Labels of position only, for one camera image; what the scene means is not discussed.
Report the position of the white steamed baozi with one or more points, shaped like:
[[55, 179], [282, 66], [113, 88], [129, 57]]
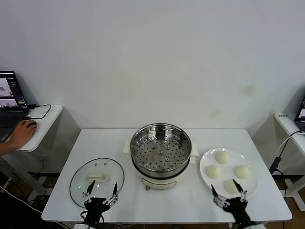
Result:
[[241, 171], [213, 171], [228, 188], [223, 157]]

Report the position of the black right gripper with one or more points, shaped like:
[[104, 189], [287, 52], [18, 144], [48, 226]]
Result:
[[238, 210]]

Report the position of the white round plate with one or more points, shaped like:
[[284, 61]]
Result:
[[227, 168]]

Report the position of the white rounded side table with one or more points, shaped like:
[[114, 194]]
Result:
[[47, 119]]

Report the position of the person's bare forearm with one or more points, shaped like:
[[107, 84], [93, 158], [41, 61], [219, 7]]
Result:
[[4, 149]]

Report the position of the person's bare hand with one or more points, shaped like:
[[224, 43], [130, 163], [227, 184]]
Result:
[[22, 134]]

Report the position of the white labelled side table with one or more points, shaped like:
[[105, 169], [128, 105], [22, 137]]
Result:
[[286, 121]]

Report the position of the round glass pot lid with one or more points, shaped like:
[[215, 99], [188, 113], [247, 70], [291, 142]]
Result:
[[100, 167]]

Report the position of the stainless steel steamer basket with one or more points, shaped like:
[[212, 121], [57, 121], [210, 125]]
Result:
[[162, 155]]

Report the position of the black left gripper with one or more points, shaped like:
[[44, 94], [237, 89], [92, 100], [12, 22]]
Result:
[[96, 210]]

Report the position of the black computer mouse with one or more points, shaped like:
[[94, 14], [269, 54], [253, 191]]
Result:
[[33, 123]]

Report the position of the dark laptop with lit screen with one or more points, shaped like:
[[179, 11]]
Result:
[[9, 119]]

